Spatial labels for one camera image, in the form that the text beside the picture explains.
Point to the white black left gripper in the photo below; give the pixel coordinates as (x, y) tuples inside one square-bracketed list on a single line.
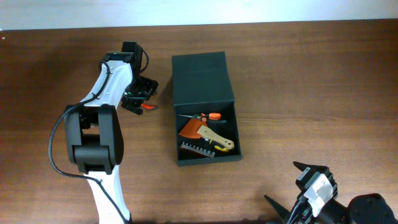
[(133, 105)]

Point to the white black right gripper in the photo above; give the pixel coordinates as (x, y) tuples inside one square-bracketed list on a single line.
[(303, 213)]

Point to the red black diagonal cutters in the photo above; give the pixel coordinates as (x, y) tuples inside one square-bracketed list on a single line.
[(149, 107)]

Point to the orange scraper with wooden handle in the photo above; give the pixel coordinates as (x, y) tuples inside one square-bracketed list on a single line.
[(196, 129)]

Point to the orange black needle-nose pliers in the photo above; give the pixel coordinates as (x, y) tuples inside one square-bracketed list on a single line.
[(214, 118)]

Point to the yellow black screwdriver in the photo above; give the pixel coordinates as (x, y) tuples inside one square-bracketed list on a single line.
[(217, 146)]

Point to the orange socket rail with sockets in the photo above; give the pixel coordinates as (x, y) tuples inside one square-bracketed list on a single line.
[(197, 150)]

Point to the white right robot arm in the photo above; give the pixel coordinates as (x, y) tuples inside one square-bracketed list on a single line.
[(367, 208)]

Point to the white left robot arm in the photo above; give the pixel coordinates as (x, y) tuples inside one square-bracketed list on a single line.
[(93, 134)]

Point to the black open storage box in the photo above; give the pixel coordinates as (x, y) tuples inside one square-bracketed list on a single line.
[(201, 84)]

